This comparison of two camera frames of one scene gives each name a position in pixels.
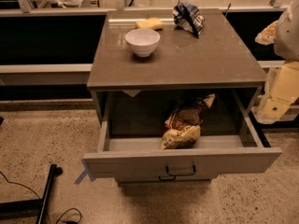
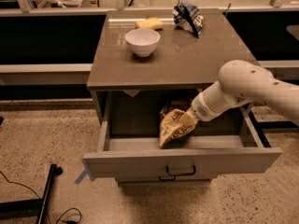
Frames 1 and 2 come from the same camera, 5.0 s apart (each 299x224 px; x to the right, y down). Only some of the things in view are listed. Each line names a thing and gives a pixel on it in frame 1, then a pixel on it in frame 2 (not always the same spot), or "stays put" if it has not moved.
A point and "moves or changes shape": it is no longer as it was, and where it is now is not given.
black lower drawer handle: [171, 178] stays put
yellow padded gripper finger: [271, 110] → [190, 112]
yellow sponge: [153, 22] stays put
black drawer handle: [179, 174] stays put
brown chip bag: [182, 124] moves or changes shape
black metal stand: [31, 208] stays put
